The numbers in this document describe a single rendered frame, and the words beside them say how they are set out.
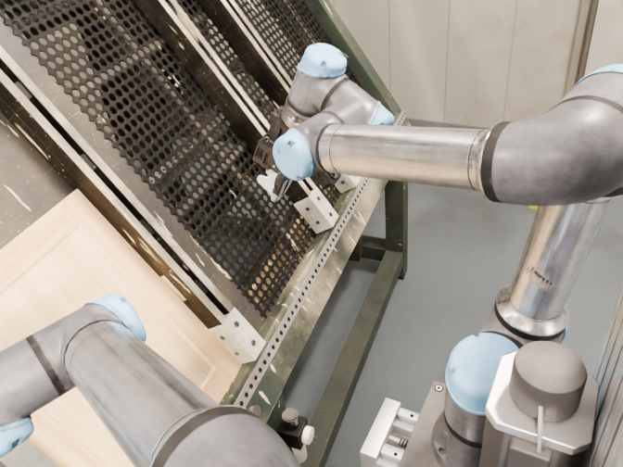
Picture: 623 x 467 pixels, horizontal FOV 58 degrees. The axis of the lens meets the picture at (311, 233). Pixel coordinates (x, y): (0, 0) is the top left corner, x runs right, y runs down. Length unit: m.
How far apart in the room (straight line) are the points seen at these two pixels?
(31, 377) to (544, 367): 0.50
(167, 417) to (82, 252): 0.86
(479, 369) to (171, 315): 0.72
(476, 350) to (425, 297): 1.92
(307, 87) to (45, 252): 0.61
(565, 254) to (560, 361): 0.36
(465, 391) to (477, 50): 3.19
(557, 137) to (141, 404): 0.48
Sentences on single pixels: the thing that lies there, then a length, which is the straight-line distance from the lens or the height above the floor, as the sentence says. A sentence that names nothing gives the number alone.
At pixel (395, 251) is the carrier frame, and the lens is 2.83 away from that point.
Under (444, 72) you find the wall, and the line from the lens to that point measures 4.02.
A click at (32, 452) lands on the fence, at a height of 1.13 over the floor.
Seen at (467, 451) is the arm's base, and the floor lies 1.11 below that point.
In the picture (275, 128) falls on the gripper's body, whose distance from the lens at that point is 1.08.
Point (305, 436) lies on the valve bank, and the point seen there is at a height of 0.74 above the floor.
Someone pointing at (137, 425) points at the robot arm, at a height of 1.61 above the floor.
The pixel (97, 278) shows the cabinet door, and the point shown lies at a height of 1.22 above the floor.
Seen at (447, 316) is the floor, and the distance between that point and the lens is 2.77.
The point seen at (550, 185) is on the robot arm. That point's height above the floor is 1.62.
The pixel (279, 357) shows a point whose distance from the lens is 1.48.
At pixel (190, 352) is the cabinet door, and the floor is 1.00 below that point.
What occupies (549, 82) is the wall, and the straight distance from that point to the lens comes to 3.91.
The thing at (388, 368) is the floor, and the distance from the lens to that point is 2.54.
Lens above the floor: 1.96
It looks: 37 degrees down
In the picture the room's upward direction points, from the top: 7 degrees counter-clockwise
